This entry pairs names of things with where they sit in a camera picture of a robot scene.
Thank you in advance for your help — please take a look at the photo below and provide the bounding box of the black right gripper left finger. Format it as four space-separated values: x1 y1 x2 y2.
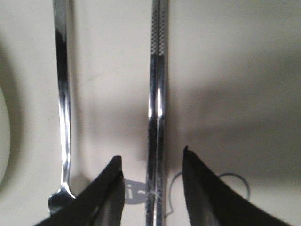
36 155 125 226

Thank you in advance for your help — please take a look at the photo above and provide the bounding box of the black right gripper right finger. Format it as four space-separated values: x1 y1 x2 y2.
182 146 296 226

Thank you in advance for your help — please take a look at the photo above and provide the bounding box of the silver chopstick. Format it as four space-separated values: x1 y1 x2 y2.
153 0 169 226
145 0 160 226

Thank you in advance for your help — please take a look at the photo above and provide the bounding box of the silver metal fork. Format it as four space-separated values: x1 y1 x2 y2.
48 0 75 215

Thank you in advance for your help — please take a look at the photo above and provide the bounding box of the cream rectangular tray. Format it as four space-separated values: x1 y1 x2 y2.
0 0 301 226

